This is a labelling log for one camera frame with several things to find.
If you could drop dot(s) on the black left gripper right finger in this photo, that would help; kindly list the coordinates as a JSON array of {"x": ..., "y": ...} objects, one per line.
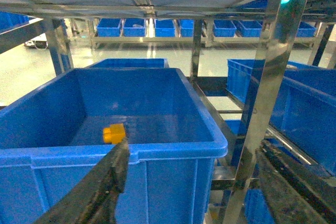
[{"x": 293, "y": 193}]

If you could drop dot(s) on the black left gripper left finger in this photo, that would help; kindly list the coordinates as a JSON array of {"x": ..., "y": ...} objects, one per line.
[{"x": 94, "y": 199}]

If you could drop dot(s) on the yellow toy building block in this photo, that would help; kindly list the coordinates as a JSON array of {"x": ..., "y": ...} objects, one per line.
[{"x": 114, "y": 134}]

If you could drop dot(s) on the large blue bin left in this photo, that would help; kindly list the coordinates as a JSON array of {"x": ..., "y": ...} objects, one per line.
[{"x": 53, "y": 136}]

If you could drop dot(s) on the large blue bin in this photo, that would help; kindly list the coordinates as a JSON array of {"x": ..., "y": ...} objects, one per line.
[
  {"x": 53, "y": 136},
  {"x": 305, "y": 112}
]

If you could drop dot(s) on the large blue bin right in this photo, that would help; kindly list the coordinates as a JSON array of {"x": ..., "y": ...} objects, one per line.
[{"x": 305, "y": 112}]

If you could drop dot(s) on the blue bin behind right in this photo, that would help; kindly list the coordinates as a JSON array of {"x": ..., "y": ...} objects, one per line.
[{"x": 240, "y": 71}]

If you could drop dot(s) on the blue bin behind left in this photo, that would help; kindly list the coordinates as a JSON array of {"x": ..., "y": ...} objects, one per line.
[{"x": 131, "y": 63}]

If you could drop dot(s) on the stainless steel rack upright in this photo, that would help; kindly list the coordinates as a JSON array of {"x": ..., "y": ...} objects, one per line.
[{"x": 280, "y": 25}]

